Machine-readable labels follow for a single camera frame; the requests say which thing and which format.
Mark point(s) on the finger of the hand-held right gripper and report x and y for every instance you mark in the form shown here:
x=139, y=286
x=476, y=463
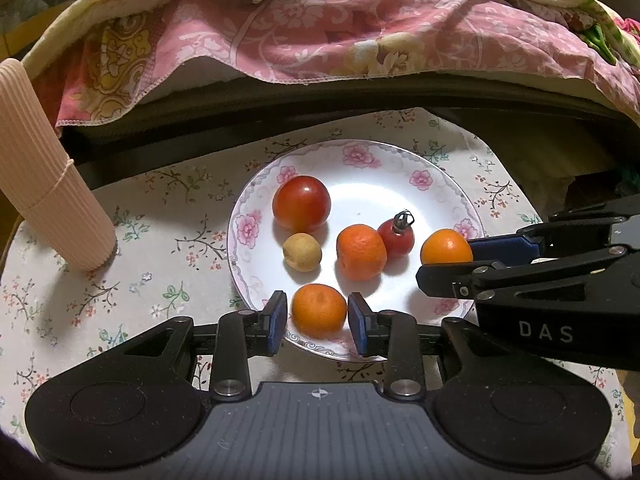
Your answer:
x=450, y=280
x=505, y=250

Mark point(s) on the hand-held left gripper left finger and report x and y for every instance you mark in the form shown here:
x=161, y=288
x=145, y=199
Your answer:
x=277, y=320

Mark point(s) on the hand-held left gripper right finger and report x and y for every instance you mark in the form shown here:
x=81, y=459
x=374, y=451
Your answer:
x=359, y=325

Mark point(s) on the smooth round orange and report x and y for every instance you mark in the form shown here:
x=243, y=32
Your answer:
x=446, y=247

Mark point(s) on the small mandarin orange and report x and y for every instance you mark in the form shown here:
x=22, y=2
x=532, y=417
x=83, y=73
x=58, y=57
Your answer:
x=361, y=252
x=319, y=310

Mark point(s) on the red cherry tomato with stem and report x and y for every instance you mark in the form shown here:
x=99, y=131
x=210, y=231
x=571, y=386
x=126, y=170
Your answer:
x=396, y=237

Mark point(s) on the yellow-brown longan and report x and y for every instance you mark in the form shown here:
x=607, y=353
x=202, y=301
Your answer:
x=301, y=252

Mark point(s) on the large red-orange tomato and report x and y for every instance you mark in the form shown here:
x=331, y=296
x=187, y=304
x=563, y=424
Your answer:
x=301, y=203

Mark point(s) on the white floral-rimmed plate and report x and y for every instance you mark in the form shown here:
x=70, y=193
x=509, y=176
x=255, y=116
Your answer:
x=360, y=195

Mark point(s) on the floral tablecloth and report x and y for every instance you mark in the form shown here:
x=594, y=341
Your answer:
x=165, y=260

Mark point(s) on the pink ribbed cylinder case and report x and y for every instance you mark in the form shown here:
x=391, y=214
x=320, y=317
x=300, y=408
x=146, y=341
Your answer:
x=50, y=185

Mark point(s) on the pink floral bedsheet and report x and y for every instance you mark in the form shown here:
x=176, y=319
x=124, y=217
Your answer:
x=300, y=35

